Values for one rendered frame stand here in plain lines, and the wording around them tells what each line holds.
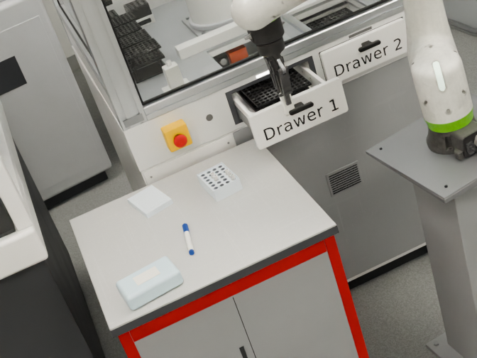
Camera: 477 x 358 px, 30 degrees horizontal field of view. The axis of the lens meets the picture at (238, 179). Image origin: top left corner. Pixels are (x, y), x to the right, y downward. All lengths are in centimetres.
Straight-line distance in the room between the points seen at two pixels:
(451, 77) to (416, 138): 27
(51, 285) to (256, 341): 62
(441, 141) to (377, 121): 58
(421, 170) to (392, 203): 75
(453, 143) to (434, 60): 23
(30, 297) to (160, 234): 43
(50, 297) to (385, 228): 119
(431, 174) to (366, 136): 64
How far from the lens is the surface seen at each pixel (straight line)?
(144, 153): 267
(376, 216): 309
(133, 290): 221
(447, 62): 229
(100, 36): 252
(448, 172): 232
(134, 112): 261
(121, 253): 244
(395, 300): 316
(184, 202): 255
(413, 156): 242
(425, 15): 240
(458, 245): 250
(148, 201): 258
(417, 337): 301
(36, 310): 264
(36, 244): 245
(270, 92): 266
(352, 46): 277
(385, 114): 293
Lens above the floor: 207
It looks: 31 degrees down
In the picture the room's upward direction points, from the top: 19 degrees counter-clockwise
